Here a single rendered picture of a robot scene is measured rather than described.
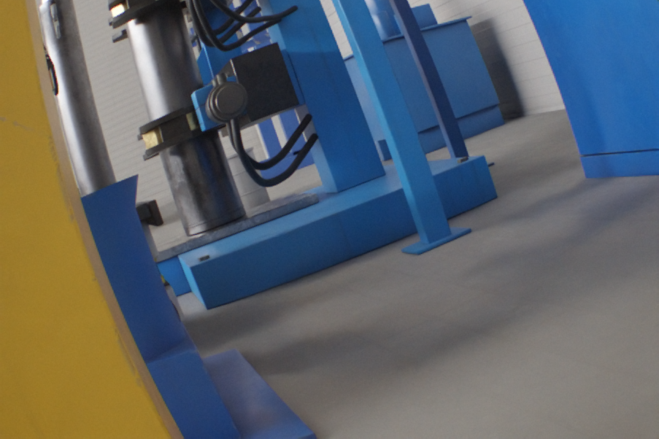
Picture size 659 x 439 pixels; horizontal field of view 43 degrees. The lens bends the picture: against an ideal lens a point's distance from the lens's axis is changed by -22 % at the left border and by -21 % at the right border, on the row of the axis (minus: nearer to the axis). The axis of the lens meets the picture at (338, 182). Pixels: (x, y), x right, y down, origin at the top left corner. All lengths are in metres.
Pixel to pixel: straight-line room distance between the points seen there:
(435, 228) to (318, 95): 0.99
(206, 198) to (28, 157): 2.58
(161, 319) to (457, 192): 1.57
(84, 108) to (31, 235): 3.90
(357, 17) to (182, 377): 1.32
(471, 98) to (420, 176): 3.09
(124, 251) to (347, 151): 2.07
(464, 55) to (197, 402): 4.37
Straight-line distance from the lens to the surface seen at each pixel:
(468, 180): 2.69
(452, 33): 5.40
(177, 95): 3.14
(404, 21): 3.61
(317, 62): 3.21
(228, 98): 2.72
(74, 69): 4.50
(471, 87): 5.39
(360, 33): 2.31
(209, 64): 3.55
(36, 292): 0.58
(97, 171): 4.44
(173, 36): 3.18
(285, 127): 10.35
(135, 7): 3.03
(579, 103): 2.32
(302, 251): 2.58
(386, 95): 2.30
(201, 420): 1.19
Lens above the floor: 0.35
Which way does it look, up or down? 4 degrees down
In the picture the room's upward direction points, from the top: 20 degrees counter-clockwise
